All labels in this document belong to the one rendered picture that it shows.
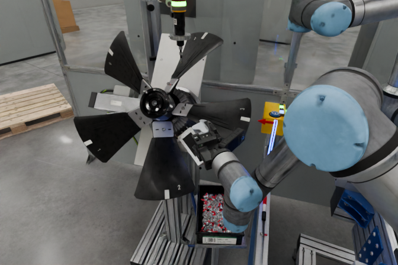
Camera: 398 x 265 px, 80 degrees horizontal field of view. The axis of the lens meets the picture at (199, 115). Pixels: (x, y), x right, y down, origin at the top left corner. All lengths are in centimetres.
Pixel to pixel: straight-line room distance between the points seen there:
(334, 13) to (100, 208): 202
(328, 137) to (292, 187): 173
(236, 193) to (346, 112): 33
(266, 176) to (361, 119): 39
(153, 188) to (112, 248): 111
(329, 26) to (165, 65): 81
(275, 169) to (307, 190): 145
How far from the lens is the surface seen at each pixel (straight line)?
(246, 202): 60
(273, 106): 123
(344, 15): 68
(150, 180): 91
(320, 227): 217
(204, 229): 95
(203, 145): 72
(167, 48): 129
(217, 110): 90
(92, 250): 201
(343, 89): 40
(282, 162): 64
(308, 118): 37
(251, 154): 189
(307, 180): 204
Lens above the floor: 164
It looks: 31 degrees down
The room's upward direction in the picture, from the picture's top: straight up
